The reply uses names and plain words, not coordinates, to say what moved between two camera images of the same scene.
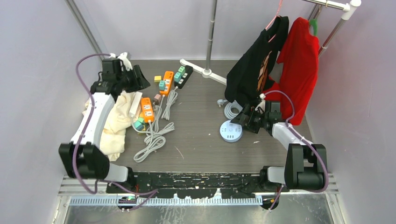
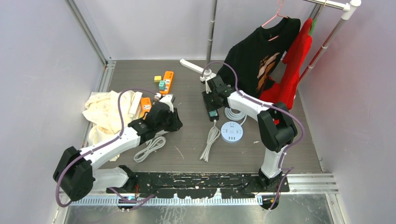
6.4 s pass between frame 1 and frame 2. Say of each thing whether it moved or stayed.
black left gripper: moved
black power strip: moved
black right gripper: moved
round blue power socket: stayed
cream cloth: stayed
